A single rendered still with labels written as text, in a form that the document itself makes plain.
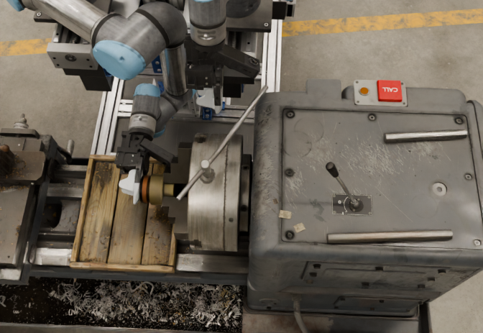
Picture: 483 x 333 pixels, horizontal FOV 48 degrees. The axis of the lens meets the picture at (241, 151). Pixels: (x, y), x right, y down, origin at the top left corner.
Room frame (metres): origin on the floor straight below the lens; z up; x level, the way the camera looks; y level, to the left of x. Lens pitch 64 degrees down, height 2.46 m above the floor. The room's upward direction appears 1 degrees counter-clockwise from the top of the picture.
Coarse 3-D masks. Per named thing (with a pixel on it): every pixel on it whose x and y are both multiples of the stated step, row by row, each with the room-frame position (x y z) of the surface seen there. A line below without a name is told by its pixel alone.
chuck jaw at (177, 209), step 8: (168, 200) 0.52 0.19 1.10; (176, 200) 0.52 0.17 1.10; (184, 200) 0.52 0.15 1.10; (168, 208) 0.50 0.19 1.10; (176, 208) 0.49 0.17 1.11; (184, 208) 0.49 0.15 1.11; (168, 216) 0.47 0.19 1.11; (176, 216) 0.47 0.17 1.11; (184, 216) 0.47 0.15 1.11; (176, 224) 0.44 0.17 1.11; (184, 224) 0.44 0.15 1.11; (176, 232) 0.42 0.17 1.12; (184, 232) 0.42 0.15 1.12
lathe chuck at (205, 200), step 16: (208, 144) 0.62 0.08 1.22; (192, 160) 0.57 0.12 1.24; (224, 160) 0.57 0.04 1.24; (192, 176) 0.53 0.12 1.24; (224, 176) 0.53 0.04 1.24; (192, 192) 0.49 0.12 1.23; (208, 192) 0.49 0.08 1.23; (224, 192) 0.49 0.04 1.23; (192, 208) 0.46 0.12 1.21; (208, 208) 0.46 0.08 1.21; (192, 224) 0.42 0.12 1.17; (208, 224) 0.42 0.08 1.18; (192, 240) 0.40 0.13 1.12; (208, 240) 0.40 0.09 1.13
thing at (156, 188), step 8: (144, 176) 0.58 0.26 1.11; (152, 176) 0.58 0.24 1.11; (160, 176) 0.58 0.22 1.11; (144, 184) 0.56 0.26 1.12; (152, 184) 0.55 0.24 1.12; (160, 184) 0.55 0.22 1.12; (168, 184) 0.56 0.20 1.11; (176, 184) 0.58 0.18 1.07; (144, 192) 0.54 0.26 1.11; (152, 192) 0.53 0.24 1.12; (160, 192) 0.53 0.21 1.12; (168, 192) 0.54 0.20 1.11; (176, 192) 0.56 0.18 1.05; (144, 200) 0.52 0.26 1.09; (152, 200) 0.52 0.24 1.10; (160, 200) 0.52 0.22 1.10
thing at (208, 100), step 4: (208, 88) 0.66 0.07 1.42; (212, 88) 0.66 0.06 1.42; (208, 92) 0.66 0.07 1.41; (212, 92) 0.66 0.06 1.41; (204, 96) 0.66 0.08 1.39; (208, 96) 0.66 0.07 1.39; (212, 96) 0.66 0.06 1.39; (196, 100) 0.66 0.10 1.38; (200, 100) 0.65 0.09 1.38; (204, 100) 0.65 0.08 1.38; (208, 100) 0.65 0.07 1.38; (212, 100) 0.65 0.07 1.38; (200, 104) 0.65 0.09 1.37; (204, 104) 0.65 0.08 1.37; (208, 104) 0.65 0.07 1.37; (212, 104) 0.65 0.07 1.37; (212, 108) 0.65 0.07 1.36; (216, 108) 0.64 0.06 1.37; (220, 108) 0.64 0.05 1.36; (216, 112) 0.65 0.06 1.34
